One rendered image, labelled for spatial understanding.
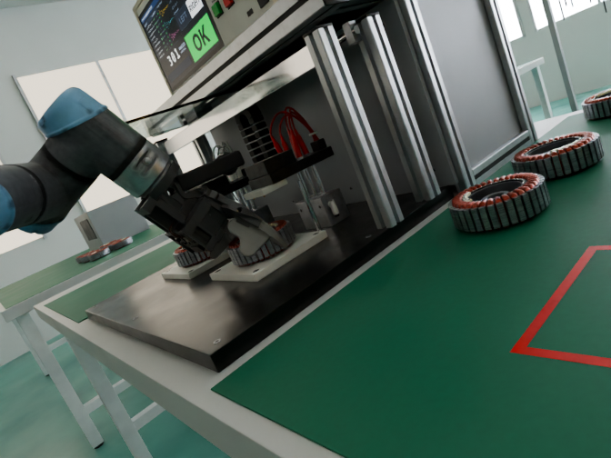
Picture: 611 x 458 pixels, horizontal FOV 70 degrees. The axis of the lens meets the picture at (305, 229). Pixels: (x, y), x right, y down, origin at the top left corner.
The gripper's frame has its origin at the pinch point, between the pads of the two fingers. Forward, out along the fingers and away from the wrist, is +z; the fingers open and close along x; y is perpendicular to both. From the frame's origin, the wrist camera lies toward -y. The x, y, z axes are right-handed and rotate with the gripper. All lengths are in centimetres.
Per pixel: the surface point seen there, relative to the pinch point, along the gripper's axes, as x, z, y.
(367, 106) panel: 9.3, 0.1, -28.3
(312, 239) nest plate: 7.5, 3.1, -2.7
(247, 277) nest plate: 5.4, -2.5, 7.7
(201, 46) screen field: -13.1, -25.2, -28.9
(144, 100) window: -471, -9, -234
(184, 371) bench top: 13.7, -8.0, 22.9
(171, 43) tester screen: -23.0, -29.4, -31.4
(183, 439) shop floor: -116, 66, 44
